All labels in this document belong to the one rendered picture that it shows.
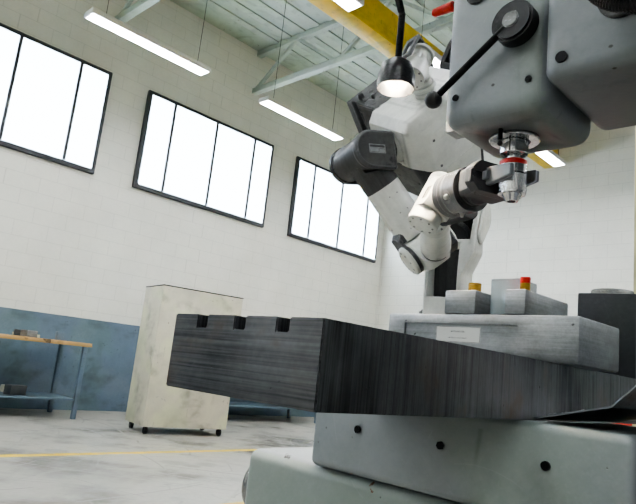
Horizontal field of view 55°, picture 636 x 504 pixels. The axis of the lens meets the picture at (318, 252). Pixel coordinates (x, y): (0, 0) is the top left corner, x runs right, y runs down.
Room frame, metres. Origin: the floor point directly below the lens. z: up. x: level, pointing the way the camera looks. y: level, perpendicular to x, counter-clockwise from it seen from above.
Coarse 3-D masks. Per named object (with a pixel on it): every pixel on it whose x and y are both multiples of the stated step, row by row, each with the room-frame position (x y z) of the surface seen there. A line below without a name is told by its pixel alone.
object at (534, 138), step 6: (504, 132) 0.97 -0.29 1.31; (510, 132) 0.96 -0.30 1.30; (516, 132) 0.96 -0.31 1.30; (522, 132) 0.96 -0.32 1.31; (528, 132) 0.96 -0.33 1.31; (534, 132) 0.96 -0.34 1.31; (492, 138) 0.99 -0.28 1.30; (528, 138) 0.98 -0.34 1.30; (534, 138) 0.98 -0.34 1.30; (540, 138) 0.98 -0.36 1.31; (492, 144) 1.02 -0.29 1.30; (534, 144) 1.00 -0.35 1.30
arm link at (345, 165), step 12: (348, 144) 1.40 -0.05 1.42; (336, 156) 1.45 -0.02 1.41; (348, 156) 1.40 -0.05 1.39; (336, 168) 1.46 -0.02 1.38; (348, 168) 1.42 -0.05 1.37; (360, 168) 1.40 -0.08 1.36; (348, 180) 1.48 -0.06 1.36; (360, 180) 1.42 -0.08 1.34; (372, 180) 1.40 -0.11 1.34; (384, 180) 1.40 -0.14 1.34; (372, 192) 1.42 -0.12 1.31
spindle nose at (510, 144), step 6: (504, 138) 0.99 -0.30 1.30; (510, 138) 0.98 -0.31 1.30; (516, 138) 0.98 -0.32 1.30; (522, 138) 0.98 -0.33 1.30; (504, 144) 0.99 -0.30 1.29; (510, 144) 0.98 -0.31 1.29; (516, 144) 0.98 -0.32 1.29; (522, 144) 0.98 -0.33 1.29; (528, 144) 0.99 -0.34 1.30; (504, 150) 0.99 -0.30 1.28; (510, 150) 0.98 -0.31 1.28; (516, 150) 0.98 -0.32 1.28; (522, 150) 0.98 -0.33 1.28
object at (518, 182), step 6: (516, 162) 0.98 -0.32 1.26; (516, 168) 0.98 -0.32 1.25; (522, 168) 0.98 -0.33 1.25; (516, 174) 0.98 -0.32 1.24; (522, 174) 0.98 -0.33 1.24; (504, 180) 0.99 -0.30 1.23; (510, 180) 0.98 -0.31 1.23; (516, 180) 0.98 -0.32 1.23; (522, 180) 0.98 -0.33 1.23; (498, 186) 1.00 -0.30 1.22; (504, 186) 0.99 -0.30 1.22; (510, 186) 0.98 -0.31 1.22; (516, 186) 0.98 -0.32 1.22; (522, 186) 0.98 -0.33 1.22; (498, 192) 1.00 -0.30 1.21; (504, 192) 0.99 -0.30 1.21; (522, 192) 0.98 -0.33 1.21
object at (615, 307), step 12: (600, 288) 1.35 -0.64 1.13; (612, 288) 1.33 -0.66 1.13; (588, 300) 1.35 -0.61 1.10; (600, 300) 1.33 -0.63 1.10; (612, 300) 1.32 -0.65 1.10; (624, 300) 1.30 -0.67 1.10; (588, 312) 1.34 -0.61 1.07; (600, 312) 1.33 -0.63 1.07; (612, 312) 1.32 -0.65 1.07; (624, 312) 1.30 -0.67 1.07; (612, 324) 1.32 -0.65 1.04; (624, 324) 1.30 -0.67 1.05; (624, 336) 1.30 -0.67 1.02; (624, 348) 1.30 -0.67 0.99; (624, 360) 1.30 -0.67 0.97; (612, 372) 1.31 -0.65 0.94; (624, 372) 1.30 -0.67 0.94
